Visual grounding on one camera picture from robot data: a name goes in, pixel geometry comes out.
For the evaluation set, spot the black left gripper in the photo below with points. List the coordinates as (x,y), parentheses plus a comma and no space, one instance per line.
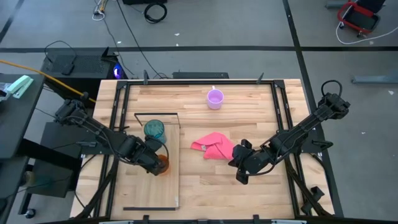
(146,157)

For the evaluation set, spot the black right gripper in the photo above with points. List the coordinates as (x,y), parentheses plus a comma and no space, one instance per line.
(250,161)

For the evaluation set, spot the orange plastic mug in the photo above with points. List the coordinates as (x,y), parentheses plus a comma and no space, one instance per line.
(164,163)

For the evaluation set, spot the teal faceted plastic tumbler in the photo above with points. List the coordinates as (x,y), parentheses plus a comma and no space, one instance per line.
(154,128)

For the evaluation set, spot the small purple plastic mug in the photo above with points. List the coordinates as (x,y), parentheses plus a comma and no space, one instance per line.
(215,99)

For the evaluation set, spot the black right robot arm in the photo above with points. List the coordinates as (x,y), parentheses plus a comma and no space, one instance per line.
(304,127)

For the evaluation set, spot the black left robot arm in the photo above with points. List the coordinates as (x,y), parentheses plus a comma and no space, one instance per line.
(102,137)

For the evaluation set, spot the pink terry towel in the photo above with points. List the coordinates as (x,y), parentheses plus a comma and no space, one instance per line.
(214,146)

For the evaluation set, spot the long black power strip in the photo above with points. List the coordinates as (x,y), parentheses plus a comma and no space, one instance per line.
(200,75)

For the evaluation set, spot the black low equipment stand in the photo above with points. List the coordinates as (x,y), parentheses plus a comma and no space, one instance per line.
(53,146)

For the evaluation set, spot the black computer tower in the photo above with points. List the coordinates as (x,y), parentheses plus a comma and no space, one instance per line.
(87,67)

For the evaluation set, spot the black side table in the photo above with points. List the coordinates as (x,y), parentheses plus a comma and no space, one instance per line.
(15,124)

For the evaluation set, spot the mint green stapler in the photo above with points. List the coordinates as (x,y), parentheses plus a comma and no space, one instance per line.
(21,85)

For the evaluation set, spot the grey floor bar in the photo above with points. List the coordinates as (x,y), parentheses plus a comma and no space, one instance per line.
(373,79)

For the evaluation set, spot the red and black cart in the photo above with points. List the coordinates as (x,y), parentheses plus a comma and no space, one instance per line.
(357,17)

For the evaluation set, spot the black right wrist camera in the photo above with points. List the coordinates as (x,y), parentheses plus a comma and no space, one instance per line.
(246,144)

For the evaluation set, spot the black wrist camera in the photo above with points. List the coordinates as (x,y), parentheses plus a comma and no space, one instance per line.
(153,143)
(246,144)

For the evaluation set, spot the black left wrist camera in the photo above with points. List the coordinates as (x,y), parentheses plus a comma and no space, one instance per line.
(153,143)

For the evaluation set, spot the black metal table frame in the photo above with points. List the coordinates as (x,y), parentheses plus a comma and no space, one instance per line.
(199,82)

